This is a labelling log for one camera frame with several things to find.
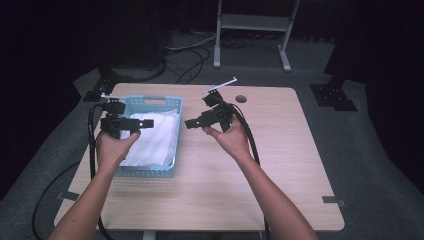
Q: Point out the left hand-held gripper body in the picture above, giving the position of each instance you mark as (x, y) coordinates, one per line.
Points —
(115, 123)

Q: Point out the black square base plate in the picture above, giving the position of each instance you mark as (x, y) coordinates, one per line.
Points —
(333, 96)

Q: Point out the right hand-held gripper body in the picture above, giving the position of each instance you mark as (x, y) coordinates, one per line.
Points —
(216, 115)

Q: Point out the light blue perforated basket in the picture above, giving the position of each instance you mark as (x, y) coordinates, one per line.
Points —
(150, 100)

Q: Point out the person's left hand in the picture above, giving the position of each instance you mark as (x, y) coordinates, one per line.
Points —
(111, 150)

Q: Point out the white metal stand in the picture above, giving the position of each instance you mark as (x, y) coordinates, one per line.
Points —
(253, 21)

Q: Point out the person's right hand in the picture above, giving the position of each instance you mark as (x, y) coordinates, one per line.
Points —
(231, 140)

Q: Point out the white table leg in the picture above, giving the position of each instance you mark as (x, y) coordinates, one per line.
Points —
(149, 235)

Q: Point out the round brown table grommet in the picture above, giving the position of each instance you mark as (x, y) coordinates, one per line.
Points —
(241, 99)

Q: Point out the dark tape strip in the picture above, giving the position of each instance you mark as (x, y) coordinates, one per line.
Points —
(68, 196)
(333, 200)

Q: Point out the white cloth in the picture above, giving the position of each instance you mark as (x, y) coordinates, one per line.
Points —
(155, 140)

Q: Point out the black stand base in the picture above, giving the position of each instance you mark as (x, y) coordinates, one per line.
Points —
(110, 80)

